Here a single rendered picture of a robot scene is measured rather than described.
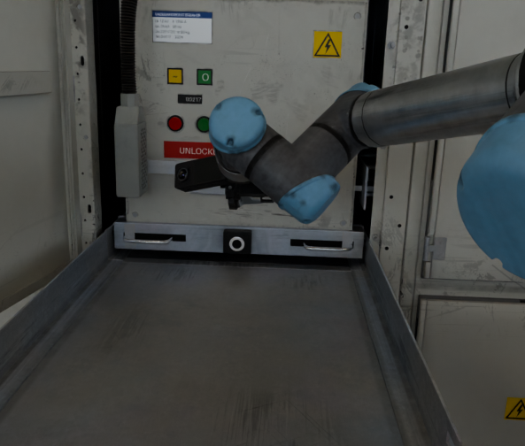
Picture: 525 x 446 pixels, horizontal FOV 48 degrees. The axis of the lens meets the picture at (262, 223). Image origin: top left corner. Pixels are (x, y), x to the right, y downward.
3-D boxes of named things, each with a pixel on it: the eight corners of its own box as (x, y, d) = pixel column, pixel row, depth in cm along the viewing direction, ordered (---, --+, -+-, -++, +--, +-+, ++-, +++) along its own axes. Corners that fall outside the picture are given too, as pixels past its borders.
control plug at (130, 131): (140, 198, 116) (137, 107, 112) (115, 197, 117) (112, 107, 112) (149, 190, 124) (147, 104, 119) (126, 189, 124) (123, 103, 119)
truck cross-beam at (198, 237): (362, 258, 128) (364, 232, 126) (114, 248, 130) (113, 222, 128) (359, 251, 133) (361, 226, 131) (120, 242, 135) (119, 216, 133)
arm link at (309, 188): (365, 159, 78) (302, 108, 80) (311, 215, 74) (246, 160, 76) (350, 185, 86) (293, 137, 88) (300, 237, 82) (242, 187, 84)
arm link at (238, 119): (241, 162, 75) (192, 121, 77) (245, 188, 86) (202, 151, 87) (282, 119, 77) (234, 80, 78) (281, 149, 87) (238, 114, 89)
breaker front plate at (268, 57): (351, 237, 127) (367, 1, 115) (127, 228, 129) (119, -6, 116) (350, 236, 128) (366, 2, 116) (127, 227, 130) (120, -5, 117)
